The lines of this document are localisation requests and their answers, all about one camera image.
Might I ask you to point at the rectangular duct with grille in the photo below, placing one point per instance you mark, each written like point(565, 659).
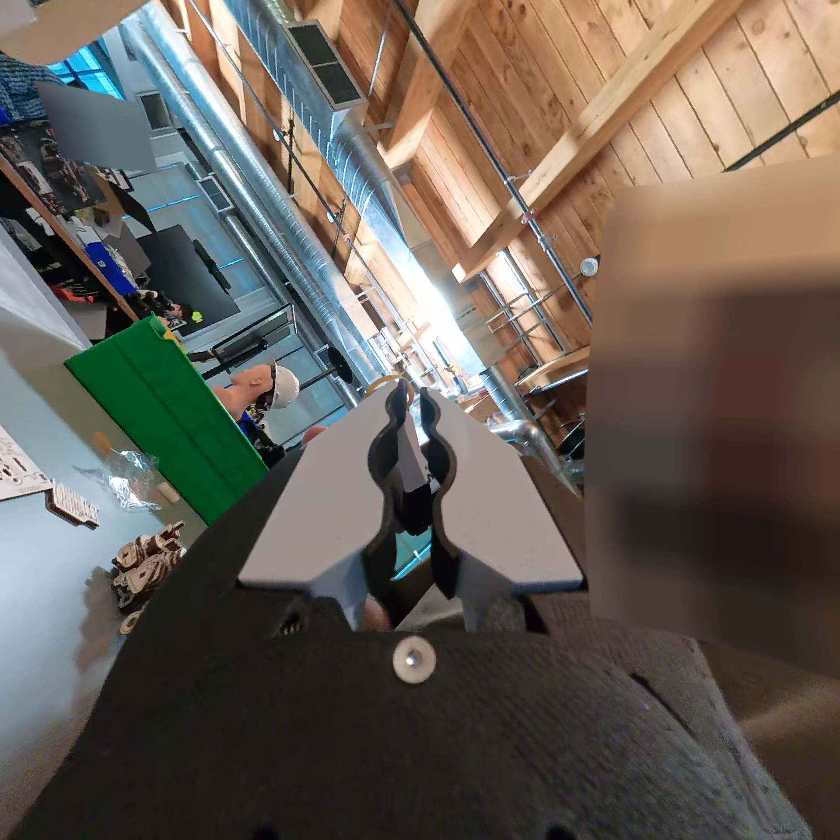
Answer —
point(325, 65)

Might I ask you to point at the small wooden block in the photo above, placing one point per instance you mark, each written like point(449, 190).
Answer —
point(168, 494)

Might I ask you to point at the person's right hand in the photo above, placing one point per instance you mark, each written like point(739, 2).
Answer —
point(376, 615)

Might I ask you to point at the silver ventilation duct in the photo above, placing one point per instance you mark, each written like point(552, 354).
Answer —
point(262, 216)

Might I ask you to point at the wooden sheet with round holes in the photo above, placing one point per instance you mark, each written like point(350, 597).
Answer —
point(16, 472)

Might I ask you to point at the small wooden model assembly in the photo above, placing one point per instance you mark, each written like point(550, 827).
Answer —
point(144, 564)

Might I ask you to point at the black monitor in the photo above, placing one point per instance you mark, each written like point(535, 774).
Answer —
point(184, 282)

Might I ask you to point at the olive brown sweater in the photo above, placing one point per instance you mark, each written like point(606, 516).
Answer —
point(774, 741)

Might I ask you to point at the mannequin bust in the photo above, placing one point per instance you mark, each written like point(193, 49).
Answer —
point(243, 394)

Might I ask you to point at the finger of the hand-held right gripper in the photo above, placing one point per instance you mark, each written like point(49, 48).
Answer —
point(410, 453)

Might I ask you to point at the tan rubber band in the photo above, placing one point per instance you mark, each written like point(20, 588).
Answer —
point(377, 382)

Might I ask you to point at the blue storage box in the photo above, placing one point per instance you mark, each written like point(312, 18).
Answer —
point(111, 266)

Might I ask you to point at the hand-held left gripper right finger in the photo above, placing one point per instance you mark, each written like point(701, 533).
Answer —
point(512, 518)

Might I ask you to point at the black floor lamp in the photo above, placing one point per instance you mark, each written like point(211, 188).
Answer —
point(338, 364)

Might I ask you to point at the white hard hat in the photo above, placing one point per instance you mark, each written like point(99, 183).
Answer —
point(285, 384)

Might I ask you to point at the clear plastic bag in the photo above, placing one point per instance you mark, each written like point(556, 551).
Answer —
point(124, 476)

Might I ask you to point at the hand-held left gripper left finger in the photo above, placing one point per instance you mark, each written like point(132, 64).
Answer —
point(308, 518)

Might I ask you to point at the small slotted wooden part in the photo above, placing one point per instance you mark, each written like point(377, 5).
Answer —
point(72, 505)

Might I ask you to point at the green plastic bin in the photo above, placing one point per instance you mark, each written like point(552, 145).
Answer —
point(170, 407)

